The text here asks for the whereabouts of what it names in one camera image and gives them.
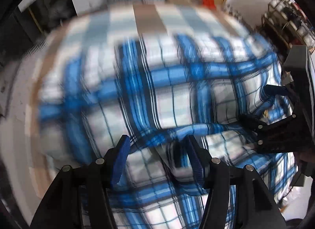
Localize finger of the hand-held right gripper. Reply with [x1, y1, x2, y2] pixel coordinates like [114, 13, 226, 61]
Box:
[264, 84, 296, 97]
[240, 114, 297, 134]

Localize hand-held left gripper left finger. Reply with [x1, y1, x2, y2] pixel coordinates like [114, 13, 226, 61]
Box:
[30, 135, 131, 229]

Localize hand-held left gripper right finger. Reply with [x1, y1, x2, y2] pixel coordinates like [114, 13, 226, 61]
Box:
[183, 135, 287, 229]

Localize blue plaid shirt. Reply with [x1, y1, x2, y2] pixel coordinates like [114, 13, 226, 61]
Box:
[39, 33, 299, 229]

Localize wooden shoe rack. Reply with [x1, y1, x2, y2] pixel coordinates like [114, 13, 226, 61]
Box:
[260, 0, 315, 48]

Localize black backpack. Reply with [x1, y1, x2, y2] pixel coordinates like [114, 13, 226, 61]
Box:
[28, 0, 75, 34]

